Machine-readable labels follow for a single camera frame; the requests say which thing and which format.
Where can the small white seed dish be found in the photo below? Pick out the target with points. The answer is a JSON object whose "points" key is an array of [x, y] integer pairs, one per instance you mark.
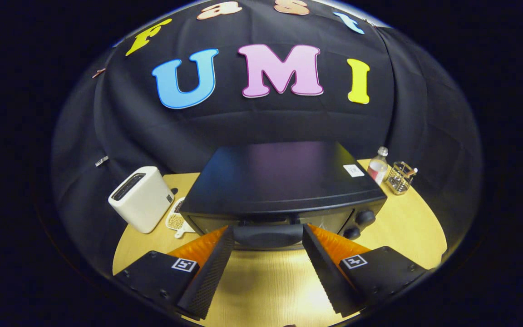
{"points": [[176, 221]]}

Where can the white bread toaster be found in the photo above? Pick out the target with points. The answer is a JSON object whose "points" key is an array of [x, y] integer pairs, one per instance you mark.
{"points": [[141, 204]]}

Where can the clear bottle with pink label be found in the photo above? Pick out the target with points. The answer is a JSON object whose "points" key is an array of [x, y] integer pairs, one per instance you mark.
{"points": [[377, 170]]}

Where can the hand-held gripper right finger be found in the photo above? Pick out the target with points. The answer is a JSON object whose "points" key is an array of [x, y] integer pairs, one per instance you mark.
{"points": [[325, 272]]}

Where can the wooden stick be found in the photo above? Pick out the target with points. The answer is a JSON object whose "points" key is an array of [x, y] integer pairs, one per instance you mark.
{"points": [[412, 171]]}

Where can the small pink clip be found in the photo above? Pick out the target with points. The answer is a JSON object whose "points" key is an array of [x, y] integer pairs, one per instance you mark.
{"points": [[98, 73]]}

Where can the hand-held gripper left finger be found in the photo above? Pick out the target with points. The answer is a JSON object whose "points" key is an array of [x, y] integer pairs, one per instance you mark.
{"points": [[214, 272]]}

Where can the black toaster oven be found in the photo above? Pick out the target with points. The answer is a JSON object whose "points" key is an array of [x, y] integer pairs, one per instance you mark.
{"points": [[279, 177]]}

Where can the small metal clip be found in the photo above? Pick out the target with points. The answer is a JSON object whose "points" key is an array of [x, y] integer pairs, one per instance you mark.
{"points": [[101, 161]]}

